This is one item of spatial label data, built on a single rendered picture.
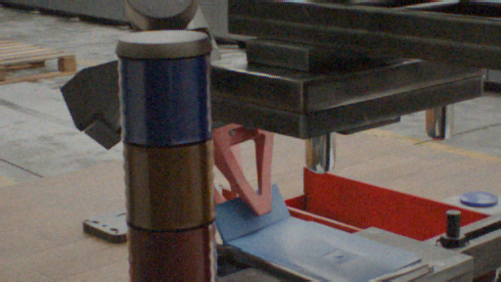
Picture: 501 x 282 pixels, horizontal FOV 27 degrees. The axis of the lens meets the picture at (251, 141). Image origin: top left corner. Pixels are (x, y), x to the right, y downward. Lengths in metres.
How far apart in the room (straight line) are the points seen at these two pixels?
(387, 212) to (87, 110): 0.38
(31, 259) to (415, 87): 0.49
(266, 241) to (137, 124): 0.39
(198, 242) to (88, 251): 0.64
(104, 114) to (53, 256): 0.32
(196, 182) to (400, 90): 0.29
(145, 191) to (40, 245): 0.68
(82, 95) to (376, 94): 0.23
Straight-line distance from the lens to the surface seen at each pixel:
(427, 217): 1.01
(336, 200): 1.09
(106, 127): 0.77
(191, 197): 0.42
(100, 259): 1.04
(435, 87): 0.71
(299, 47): 0.65
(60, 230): 1.13
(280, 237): 0.80
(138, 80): 0.41
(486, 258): 0.86
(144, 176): 0.41
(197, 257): 0.42
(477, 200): 1.09
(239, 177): 0.80
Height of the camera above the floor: 1.25
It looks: 14 degrees down
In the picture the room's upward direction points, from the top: 1 degrees counter-clockwise
